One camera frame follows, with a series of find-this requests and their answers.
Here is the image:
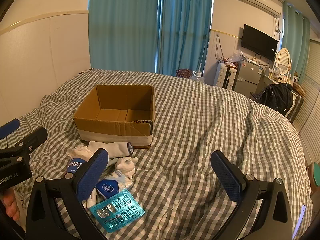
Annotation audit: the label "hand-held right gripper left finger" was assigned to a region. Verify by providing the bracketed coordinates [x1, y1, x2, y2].
[25, 148, 109, 240]

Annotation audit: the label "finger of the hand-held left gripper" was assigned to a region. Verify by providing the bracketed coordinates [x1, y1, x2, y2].
[0, 119, 20, 140]
[14, 127, 48, 153]

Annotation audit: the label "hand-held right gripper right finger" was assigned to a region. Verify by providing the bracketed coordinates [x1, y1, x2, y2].
[210, 150, 293, 240]

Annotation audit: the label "blue label bottle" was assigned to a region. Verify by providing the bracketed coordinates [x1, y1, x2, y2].
[65, 156, 88, 178]

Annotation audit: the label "blue and white tissue packet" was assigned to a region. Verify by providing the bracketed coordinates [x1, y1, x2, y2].
[96, 169, 134, 198]

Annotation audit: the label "small white bottle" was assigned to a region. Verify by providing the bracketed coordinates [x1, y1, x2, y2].
[86, 189, 97, 208]

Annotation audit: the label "white plastic bag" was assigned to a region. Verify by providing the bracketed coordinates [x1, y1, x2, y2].
[67, 145, 95, 160]

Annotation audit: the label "white sock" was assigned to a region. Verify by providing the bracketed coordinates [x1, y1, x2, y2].
[88, 141, 135, 157]

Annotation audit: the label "teal plastic blister tray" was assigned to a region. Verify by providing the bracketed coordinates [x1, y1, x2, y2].
[89, 189, 146, 234]

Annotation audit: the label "brown cardboard box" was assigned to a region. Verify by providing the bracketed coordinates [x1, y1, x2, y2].
[73, 84, 155, 149]

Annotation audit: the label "person's left hand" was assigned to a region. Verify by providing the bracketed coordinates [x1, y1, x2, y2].
[0, 187, 20, 222]

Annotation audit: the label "grey checked blanket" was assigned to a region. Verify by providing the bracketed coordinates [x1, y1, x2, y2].
[0, 68, 313, 240]

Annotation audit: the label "black backpack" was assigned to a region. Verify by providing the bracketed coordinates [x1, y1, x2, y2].
[257, 83, 294, 117]

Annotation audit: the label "silver small fridge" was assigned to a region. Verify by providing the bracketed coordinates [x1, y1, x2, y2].
[232, 58, 267, 98]

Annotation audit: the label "white ribbed suitcase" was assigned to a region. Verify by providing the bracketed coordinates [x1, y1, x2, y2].
[214, 62, 238, 90]

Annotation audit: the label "clear water jug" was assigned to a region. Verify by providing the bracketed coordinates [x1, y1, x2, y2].
[189, 69, 206, 83]

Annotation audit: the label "dressing table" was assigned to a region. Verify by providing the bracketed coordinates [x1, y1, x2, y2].
[258, 72, 305, 99]

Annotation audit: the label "dark patterned bag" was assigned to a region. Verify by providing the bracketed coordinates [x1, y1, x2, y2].
[175, 68, 193, 79]

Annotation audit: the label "white louvered wardrobe doors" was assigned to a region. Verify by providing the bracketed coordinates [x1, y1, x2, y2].
[291, 39, 320, 166]

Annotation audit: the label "clear plastic bag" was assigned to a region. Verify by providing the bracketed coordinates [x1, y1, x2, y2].
[226, 50, 244, 64]

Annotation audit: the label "white pole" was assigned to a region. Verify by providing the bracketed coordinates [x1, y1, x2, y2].
[199, 37, 209, 73]

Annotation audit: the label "white oval vanity mirror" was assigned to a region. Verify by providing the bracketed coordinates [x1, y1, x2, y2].
[273, 48, 292, 77]

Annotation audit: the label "wide teal curtain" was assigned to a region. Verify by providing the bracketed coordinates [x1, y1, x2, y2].
[88, 0, 161, 73]

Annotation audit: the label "teal curtain with eyelets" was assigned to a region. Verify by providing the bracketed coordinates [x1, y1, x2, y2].
[281, 1, 312, 77]

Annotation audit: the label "narrow teal curtain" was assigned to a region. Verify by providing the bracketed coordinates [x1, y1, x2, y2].
[156, 0, 216, 77]

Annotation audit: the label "white air conditioner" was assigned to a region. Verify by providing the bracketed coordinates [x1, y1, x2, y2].
[237, 0, 283, 19]

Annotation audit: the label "hanging wall cables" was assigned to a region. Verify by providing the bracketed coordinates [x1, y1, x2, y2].
[215, 33, 226, 63]

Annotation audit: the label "black wall television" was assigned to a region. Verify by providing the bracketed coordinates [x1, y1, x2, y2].
[240, 24, 279, 62]

